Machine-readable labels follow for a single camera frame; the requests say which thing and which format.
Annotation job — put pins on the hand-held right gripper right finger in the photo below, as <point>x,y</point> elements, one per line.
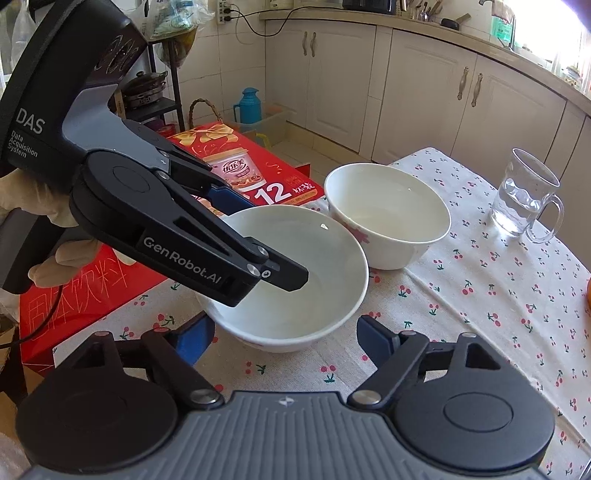
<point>371,332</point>

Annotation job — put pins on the red drink carton box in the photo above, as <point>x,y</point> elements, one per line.
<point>115,277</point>

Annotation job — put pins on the kitchen utensil holder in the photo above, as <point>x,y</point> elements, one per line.
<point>422,10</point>

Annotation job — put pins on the person's left hand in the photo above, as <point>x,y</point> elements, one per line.
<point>32,194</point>

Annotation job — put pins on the clear plastic bag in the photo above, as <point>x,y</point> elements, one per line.
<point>182,18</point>

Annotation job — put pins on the white power strip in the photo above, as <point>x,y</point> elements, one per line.
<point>224,11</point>

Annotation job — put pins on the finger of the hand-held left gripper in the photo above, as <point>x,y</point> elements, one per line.
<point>226,198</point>
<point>281,277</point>

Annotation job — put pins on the white kitchen cabinets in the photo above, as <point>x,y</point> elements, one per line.
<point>415,92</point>

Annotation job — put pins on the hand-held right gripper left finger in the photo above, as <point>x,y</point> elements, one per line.
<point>196,337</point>

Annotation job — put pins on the black cooking pot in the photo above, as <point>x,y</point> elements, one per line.
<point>143,90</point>

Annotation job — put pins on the glass mug with water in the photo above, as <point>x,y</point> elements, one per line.
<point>519,203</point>

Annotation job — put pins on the small black frying pan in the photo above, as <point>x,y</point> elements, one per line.
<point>455,23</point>

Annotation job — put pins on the green dish soap bottle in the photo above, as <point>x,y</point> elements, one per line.
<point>503,30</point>

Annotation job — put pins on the black metal rack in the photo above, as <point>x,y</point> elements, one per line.
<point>178,92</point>

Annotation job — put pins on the cherry print tablecloth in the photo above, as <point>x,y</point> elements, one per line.
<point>461,323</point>

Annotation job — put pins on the teal thermos jug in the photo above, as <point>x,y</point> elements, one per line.
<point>248,108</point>

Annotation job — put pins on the white bowl pink flower print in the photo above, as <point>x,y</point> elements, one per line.
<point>392,217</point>
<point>286,318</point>

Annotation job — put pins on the clear plastic bin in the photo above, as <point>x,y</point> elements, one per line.
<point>277,124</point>

